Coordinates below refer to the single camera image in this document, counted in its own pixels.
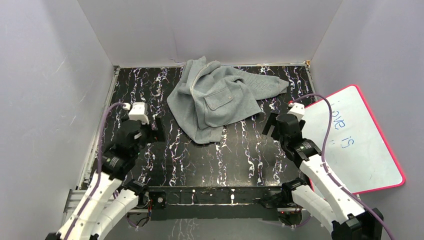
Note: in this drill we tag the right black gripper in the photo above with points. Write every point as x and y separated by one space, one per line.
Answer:
271 120

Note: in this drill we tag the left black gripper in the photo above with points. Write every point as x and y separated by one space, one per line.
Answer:
149 130

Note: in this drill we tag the grey zip-up jacket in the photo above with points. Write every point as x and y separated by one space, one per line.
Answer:
210 96

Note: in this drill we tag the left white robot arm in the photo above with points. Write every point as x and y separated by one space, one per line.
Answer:
107 200

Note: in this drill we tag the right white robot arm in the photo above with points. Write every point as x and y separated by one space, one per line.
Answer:
336 210

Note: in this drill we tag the pink-framed whiteboard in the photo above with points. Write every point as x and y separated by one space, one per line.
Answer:
356 148

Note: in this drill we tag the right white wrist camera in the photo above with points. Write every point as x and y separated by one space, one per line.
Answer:
296 109

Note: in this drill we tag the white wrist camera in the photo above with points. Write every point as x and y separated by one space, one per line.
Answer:
296 109
137 112

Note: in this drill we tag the aluminium table frame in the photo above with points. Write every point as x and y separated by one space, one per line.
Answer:
246 175

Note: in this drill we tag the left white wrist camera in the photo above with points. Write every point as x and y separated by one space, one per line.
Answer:
137 112

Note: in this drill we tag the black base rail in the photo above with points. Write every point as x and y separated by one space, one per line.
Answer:
259 202

